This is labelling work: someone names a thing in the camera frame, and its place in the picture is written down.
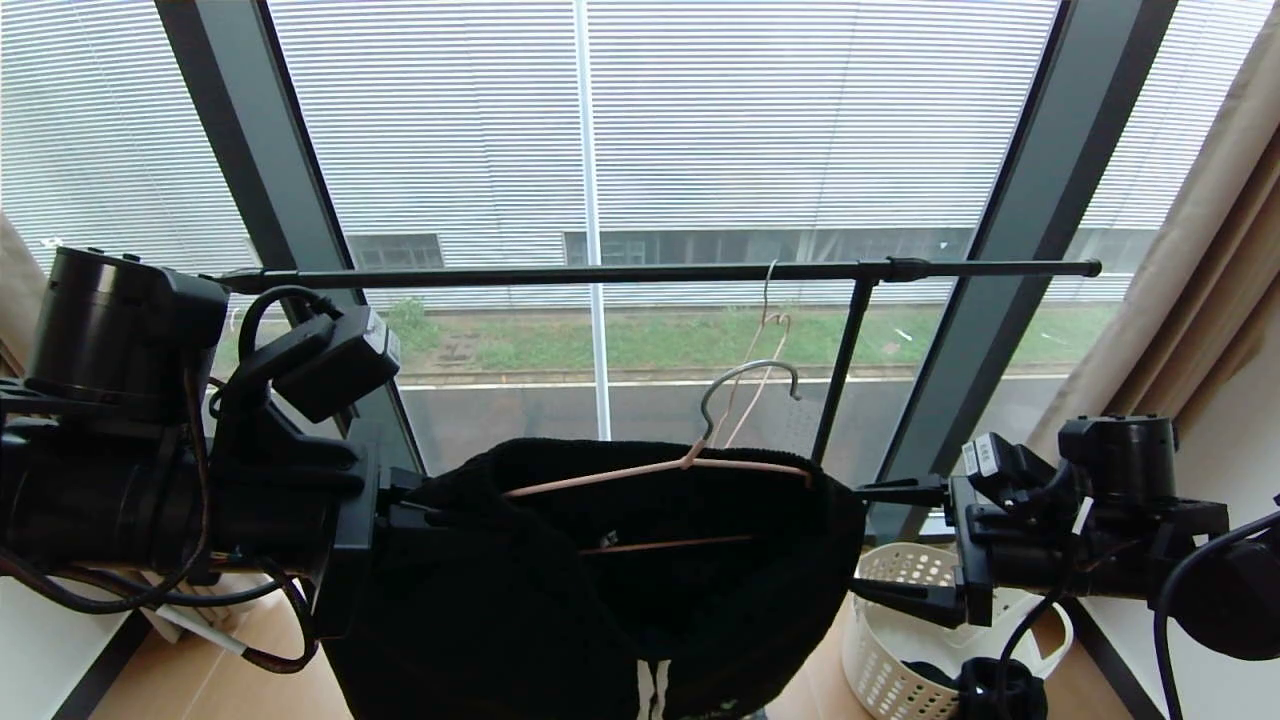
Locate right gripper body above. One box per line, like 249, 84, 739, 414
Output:
948, 476, 1161, 627

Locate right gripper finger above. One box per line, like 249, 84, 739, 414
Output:
853, 477, 951, 508
850, 576, 969, 631

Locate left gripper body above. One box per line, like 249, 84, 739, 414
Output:
205, 445, 383, 641

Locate black garment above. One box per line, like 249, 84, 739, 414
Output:
905, 655, 1049, 720

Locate black shorts with white cords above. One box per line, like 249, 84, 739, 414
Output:
320, 437, 869, 720

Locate pink clothes hanger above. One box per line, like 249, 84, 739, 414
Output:
503, 360, 813, 557
720, 260, 793, 451

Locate white laundry basket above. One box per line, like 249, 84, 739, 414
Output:
842, 543, 1076, 720

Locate black clothes rack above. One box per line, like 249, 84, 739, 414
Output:
215, 258, 1101, 469

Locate beige curtain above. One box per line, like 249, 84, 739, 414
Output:
0, 213, 271, 646
1030, 0, 1280, 471

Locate window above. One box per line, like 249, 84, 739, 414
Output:
0, 0, 1271, 546

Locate black cable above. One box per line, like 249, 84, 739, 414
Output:
237, 285, 346, 396
990, 590, 1071, 720
1153, 510, 1280, 720

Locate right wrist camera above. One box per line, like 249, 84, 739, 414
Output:
960, 432, 1076, 513

